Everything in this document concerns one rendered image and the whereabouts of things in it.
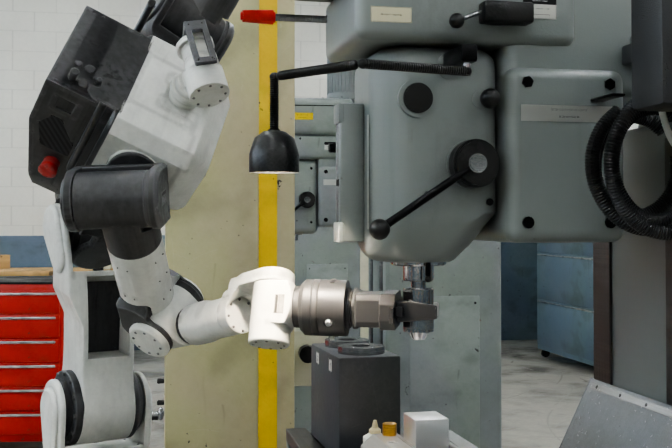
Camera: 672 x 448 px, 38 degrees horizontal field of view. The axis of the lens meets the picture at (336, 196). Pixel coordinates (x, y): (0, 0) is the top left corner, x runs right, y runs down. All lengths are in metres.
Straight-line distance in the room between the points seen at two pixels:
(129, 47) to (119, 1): 8.99
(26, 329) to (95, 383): 4.07
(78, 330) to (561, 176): 0.96
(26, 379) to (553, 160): 4.85
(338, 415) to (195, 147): 0.57
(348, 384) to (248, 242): 1.43
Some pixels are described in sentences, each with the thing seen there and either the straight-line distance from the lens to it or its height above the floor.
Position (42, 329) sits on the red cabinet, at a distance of 5.97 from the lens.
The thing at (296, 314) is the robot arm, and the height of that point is 1.23.
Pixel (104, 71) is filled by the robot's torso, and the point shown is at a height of 1.62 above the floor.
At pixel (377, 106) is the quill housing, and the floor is 1.54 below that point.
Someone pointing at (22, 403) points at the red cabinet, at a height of 0.30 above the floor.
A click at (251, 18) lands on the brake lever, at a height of 1.69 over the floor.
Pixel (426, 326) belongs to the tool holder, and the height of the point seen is 1.21.
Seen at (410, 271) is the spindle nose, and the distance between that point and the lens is 1.50.
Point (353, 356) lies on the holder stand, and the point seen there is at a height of 1.12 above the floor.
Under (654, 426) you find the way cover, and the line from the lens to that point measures 1.61.
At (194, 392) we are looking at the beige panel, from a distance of 3.23.
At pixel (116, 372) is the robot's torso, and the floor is 1.08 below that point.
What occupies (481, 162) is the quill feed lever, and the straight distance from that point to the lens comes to 1.41.
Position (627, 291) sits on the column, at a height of 1.25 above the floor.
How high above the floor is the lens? 1.38
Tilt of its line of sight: 1 degrees up
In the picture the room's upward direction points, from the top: straight up
